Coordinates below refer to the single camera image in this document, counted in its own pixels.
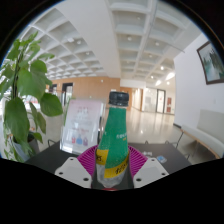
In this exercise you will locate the long white bench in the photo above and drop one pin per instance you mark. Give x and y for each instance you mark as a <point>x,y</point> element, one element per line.
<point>210,133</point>

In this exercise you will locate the flat round red coaster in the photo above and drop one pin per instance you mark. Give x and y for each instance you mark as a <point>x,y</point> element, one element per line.
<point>109,189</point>

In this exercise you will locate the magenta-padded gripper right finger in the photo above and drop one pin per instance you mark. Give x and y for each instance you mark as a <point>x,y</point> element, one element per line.
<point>150,170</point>

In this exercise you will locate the recessed ceiling lights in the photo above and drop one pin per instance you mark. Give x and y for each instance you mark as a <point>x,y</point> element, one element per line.
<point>129,38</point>

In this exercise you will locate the small blue card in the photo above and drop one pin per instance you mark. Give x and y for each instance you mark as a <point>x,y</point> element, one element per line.
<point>161,159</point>

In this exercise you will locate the green plastic drink bottle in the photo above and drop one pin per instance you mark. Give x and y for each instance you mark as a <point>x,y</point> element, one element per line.
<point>113,140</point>

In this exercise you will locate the dark framed landscape painting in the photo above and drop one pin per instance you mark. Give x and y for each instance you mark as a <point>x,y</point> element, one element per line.
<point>213,63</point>

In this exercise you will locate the green leafy potted plant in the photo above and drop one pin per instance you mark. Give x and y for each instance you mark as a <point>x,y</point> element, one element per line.
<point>28,83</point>

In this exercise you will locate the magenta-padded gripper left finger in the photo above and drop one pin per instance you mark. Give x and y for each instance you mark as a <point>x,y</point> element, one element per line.
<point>75,170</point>

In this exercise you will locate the clear acrylic sign stand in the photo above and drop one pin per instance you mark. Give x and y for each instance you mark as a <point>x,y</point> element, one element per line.
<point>81,125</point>

